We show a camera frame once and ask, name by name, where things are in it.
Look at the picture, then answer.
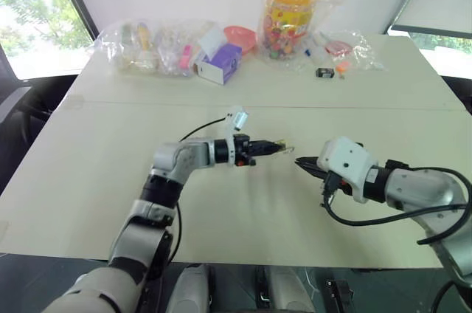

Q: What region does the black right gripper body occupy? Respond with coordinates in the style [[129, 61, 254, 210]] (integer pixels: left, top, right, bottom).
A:
[[319, 171, 351, 207]]

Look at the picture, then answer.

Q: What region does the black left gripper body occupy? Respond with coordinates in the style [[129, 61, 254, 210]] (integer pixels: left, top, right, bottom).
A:
[[234, 134, 272, 168]]

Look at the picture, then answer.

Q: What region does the brass padlock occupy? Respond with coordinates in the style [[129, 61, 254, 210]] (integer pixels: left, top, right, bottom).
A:
[[275, 138, 296, 155]]

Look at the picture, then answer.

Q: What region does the purple and white carton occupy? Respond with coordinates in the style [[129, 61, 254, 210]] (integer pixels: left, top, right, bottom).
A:
[[193, 42, 243, 86]]

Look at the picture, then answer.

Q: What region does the pink toy block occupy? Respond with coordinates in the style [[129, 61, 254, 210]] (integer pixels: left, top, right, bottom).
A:
[[179, 44, 195, 70]]

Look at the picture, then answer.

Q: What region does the pink plastic bowl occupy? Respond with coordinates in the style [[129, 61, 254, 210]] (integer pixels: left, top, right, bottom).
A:
[[223, 25, 257, 57]]

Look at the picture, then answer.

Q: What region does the black box under table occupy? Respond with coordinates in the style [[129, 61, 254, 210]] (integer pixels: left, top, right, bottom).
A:
[[323, 278, 355, 313]]

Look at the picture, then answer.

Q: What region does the white paper box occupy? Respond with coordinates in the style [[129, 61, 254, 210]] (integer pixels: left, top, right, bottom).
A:
[[200, 27, 229, 60]]

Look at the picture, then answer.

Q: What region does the grey rounded robot leg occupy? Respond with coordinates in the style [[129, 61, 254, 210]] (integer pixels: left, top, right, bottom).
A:
[[168, 263, 212, 313], [257, 264, 318, 313]]

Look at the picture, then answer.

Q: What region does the red and pink packet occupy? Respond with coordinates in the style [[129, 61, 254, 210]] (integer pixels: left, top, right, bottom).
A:
[[324, 40, 353, 58]]

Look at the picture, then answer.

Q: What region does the clear bag of small parts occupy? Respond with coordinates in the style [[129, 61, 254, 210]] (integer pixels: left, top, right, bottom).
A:
[[302, 30, 384, 72]]

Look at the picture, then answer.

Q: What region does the candy jar with orange lid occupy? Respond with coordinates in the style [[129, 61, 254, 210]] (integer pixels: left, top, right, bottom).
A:
[[263, 0, 321, 60]]

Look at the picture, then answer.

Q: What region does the clear plastic bag of toys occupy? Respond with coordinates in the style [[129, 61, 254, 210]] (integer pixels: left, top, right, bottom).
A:
[[94, 18, 223, 78]]

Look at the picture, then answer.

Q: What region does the yellow toy bottle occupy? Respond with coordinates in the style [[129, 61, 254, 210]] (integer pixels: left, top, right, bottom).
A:
[[137, 22, 154, 52]]

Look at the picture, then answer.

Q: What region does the black chair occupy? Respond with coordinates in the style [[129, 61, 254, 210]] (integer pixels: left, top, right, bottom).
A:
[[0, 46, 77, 198]]

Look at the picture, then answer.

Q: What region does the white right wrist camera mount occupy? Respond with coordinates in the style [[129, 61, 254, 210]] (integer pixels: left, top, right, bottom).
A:
[[316, 136, 380, 204]]

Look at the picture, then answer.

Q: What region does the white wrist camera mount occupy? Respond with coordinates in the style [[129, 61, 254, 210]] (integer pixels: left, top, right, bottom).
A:
[[316, 136, 380, 204], [223, 105, 250, 167]]

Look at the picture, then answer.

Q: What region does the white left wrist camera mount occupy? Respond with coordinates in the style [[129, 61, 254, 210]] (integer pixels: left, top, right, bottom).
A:
[[223, 105, 250, 167]]

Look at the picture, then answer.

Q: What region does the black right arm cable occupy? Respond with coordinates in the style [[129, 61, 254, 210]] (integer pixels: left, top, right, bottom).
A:
[[319, 166, 472, 246]]

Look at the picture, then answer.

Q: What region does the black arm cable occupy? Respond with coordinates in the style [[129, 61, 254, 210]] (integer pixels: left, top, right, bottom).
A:
[[319, 166, 472, 246], [166, 202, 184, 266]]

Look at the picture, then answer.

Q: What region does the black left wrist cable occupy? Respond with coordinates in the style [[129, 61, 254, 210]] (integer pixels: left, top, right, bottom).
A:
[[179, 116, 228, 142]]

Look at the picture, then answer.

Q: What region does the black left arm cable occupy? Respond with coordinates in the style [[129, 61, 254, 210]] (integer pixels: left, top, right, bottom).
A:
[[166, 202, 184, 266]]

